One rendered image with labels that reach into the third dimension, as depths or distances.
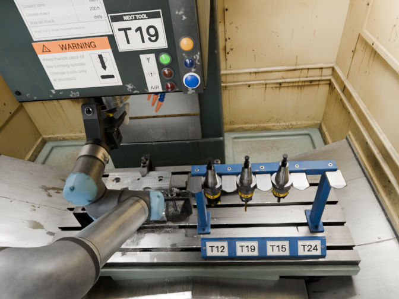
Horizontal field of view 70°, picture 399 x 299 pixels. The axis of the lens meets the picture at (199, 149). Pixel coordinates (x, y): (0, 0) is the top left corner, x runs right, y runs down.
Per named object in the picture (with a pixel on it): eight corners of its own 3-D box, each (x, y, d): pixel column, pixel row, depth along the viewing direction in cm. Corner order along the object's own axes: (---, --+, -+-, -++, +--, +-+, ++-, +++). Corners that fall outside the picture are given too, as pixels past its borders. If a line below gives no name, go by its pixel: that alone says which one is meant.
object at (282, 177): (289, 174, 90) (292, 159, 86) (288, 185, 87) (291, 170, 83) (275, 172, 91) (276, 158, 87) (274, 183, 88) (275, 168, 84)
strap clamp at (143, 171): (151, 188, 134) (143, 167, 124) (144, 188, 135) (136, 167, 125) (155, 168, 144) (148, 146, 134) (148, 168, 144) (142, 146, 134)
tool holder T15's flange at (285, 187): (291, 178, 92) (292, 173, 91) (291, 193, 88) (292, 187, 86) (271, 175, 94) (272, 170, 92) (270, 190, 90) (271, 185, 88)
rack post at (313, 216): (324, 231, 110) (342, 181, 90) (310, 232, 110) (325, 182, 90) (317, 210, 117) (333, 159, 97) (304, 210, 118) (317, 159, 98)
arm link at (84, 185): (69, 209, 72) (54, 188, 66) (83, 175, 80) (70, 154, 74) (99, 208, 71) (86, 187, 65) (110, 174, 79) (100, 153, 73)
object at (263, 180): (274, 191, 88) (274, 190, 88) (256, 191, 89) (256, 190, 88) (270, 174, 93) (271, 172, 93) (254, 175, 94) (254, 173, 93)
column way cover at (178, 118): (203, 140, 156) (193, 50, 121) (119, 145, 160) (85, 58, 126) (203, 134, 159) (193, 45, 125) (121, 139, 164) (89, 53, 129)
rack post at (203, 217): (210, 234, 114) (203, 185, 94) (196, 234, 115) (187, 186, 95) (210, 212, 121) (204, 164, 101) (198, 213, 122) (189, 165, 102)
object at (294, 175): (310, 190, 87) (310, 188, 87) (293, 191, 88) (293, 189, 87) (305, 173, 92) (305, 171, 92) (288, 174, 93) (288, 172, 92)
